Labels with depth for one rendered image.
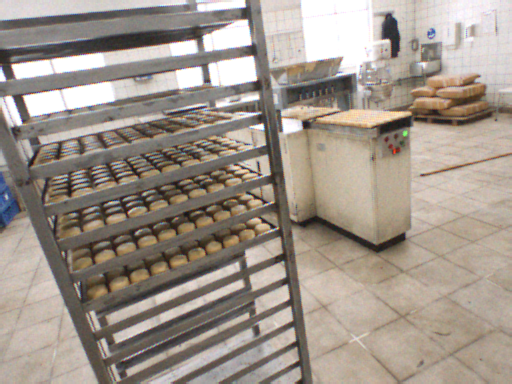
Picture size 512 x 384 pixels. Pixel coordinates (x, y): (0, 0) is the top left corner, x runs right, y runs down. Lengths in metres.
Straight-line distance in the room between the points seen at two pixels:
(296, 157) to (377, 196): 0.73
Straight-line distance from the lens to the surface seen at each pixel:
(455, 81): 6.49
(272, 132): 1.00
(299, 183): 2.89
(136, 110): 0.91
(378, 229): 2.55
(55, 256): 0.94
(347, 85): 3.14
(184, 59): 0.94
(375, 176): 2.40
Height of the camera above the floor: 1.38
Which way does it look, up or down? 20 degrees down
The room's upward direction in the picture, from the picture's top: 10 degrees counter-clockwise
